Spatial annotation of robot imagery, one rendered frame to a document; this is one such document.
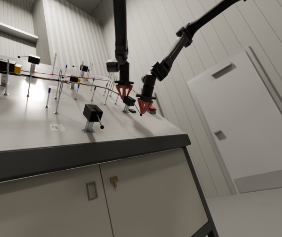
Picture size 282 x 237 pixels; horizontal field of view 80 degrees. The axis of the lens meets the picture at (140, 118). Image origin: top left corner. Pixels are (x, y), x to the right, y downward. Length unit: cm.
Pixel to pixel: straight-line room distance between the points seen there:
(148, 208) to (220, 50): 319
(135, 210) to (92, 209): 17
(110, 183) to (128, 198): 9
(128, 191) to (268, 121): 269
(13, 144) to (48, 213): 21
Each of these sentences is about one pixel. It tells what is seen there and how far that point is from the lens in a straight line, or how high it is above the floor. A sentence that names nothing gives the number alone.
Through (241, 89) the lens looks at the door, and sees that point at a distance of 325.
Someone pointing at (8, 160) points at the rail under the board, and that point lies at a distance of 55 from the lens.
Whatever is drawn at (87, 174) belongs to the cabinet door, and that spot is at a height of 77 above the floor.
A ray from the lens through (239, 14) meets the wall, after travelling 379.
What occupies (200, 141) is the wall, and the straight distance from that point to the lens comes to 342.
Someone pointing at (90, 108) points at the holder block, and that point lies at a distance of 64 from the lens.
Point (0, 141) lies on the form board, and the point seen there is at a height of 90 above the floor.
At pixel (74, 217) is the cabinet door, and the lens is 61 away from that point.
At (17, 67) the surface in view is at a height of 129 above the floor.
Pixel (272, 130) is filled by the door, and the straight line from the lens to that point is 313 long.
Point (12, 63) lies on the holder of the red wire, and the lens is 93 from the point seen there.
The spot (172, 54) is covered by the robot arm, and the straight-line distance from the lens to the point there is 98.
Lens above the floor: 72
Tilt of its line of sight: 17 degrees up
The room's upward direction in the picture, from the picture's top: 17 degrees counter-clockwise
